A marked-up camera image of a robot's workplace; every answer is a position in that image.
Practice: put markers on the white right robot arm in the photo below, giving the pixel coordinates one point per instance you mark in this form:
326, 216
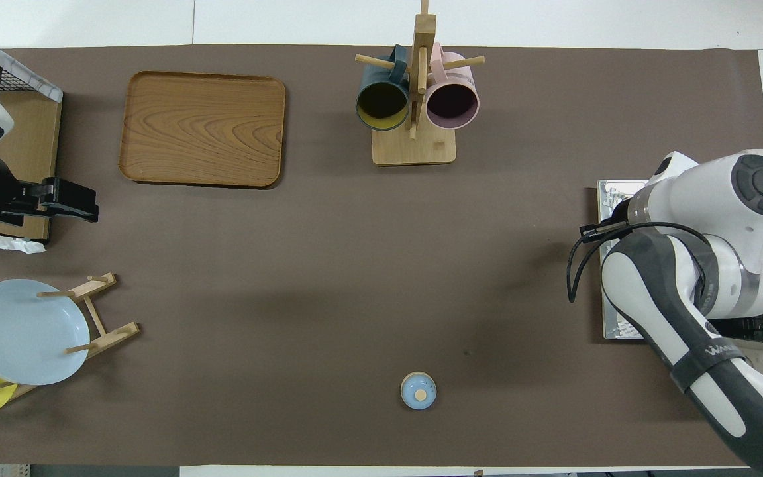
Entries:
739, 225

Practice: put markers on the wooden plate rack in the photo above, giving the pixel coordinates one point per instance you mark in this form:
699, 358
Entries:
100, 334

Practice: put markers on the light blue plate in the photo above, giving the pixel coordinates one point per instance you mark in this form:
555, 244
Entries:
24, 334

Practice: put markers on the wooden serving tray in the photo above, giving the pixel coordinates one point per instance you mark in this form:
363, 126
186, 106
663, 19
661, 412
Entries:
203, 129

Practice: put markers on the brown table mat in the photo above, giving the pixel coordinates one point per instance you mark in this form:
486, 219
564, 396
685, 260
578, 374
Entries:
355, 265

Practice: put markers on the dark teal mug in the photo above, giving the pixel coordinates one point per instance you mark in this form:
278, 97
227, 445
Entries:
381, 106

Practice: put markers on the wooden mug rack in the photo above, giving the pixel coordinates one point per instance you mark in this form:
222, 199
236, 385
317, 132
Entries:
414, 149

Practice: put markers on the pink mug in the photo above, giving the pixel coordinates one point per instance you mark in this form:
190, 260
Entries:
451, 103

